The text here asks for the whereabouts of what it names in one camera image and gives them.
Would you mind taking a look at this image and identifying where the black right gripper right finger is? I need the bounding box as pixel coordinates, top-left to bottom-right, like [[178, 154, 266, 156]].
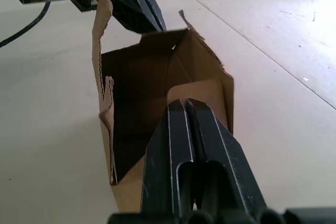
[[185, 98, 266, 209]]

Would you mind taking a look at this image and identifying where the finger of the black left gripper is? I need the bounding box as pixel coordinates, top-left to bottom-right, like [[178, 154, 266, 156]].
[[89, 0, 162, 35], [127, 0, 167, 32]]

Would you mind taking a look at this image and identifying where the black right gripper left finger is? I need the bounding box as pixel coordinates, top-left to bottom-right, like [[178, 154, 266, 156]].
[[140, 99, 197, 214]]

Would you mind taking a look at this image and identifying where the small brown cardboard box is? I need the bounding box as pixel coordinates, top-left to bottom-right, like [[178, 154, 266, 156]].
[[91, 0, 235, 206]]

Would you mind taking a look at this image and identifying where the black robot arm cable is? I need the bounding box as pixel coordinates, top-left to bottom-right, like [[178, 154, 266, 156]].
[[0, 1, 52, 49]]

